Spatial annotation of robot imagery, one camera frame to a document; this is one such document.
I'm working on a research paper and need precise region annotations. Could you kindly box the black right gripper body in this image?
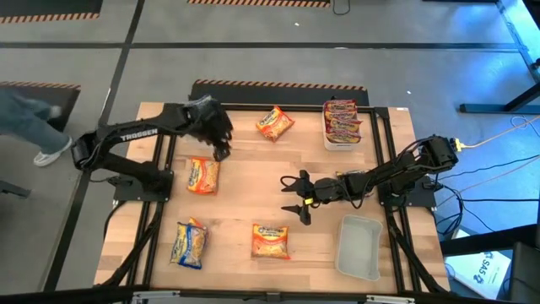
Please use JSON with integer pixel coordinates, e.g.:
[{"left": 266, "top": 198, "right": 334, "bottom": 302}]
[{"left": 301, "top": 177, "right": 345, "bottom": 207}]

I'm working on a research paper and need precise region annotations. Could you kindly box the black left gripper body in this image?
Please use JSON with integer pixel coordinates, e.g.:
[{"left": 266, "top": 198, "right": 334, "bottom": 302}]
[{"left": 185, "top": 95, "right": 233, "bottom": 144}]

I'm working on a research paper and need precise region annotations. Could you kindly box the blue soy ramen pack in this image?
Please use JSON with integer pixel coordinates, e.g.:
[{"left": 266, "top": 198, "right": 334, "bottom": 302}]
[{"left": 169, "top": 219, "right": 208, "bottom": 270}]

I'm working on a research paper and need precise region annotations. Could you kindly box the white bin with red label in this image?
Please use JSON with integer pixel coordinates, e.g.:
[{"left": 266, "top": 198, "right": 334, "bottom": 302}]
[{"left": 321, "top": 100, "right": 363, "bottom": 152}]

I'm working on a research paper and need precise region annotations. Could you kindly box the black striped-edge floor mat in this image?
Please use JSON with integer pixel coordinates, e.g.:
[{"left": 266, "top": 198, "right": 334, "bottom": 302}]
[
  {"left": 0, "top": 0, "right": 104, "bottom": 24},
  {"left": 186, "top": 0, "right": 332, "bottom": 8},
  {"left": 188, "top": 79, "right": 370, "bottom": 107},
  {"left": 0, "top": 80, "right": 82, "bottom": 133}
]

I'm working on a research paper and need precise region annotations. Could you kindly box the grey plastic bin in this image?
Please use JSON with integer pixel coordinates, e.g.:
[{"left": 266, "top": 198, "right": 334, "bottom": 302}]
[{"left": 334, "top": 214, "right": 384, "bottom": 282}]

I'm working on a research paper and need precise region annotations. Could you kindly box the black beam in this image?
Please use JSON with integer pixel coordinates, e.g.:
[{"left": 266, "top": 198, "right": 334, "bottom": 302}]
[{"left": 438, "top": 223, "right": 540, "bottom": 258}]

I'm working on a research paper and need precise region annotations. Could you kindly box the white SA5 sign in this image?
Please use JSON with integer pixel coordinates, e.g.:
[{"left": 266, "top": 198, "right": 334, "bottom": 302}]
[{"left": 445, "top": 248, "right": 512, "bottom": 301}]

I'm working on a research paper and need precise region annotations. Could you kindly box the person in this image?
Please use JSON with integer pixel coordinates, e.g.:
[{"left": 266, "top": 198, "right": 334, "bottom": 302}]
[{"left": 0, "top": 86, "right": 73, "bottom": 168}]

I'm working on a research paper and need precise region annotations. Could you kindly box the black stand foot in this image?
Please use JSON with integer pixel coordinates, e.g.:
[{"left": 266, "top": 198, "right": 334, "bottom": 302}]
[{"left": 0, "top": 180, "right": 33, "bottom": 199}]

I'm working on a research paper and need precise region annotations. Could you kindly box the black rig bar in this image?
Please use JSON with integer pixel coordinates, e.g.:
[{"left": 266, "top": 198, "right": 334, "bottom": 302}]
[{"left": 0, "top": 285, "right": 540, "bottom": 304}]

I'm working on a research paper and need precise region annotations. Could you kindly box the dark grey box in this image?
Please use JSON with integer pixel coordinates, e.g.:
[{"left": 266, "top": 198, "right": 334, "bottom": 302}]
[{"left": 508, "top": 242, "right": 540, "bottom": 304}]

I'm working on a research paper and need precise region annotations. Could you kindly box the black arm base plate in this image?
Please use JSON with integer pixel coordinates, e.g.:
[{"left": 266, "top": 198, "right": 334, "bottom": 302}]
[
  {"left": 376, "top": 175, "right": 439, "bottom": 209},
  {"left": 112, "top": 168, "right": 175, "bottom": 203}
]

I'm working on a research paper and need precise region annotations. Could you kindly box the silver bracket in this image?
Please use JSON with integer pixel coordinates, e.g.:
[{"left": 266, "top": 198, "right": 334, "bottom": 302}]
[
  {"left": 365, "top": 294, "right": 417, "bottom": 304},
  {"left": 132, "top": 290, "right": 181, "bottom": 301}
]

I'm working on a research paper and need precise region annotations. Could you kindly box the orange extension cord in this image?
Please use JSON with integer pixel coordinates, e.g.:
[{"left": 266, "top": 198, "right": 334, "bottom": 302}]
[{"left": 463, "top": 120, "right": 540, "bottom": 149}]

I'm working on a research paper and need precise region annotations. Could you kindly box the black desk frame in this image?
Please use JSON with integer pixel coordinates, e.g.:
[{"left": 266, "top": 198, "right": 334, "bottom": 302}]
[{"left": 458, "top": 0, "right": 540, "bottom": 115}]

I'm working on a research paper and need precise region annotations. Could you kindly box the black floor cable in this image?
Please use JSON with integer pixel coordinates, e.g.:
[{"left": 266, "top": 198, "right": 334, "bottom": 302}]
[{"left": 438, "top": 185, "right": 540, "bottom": 204}]

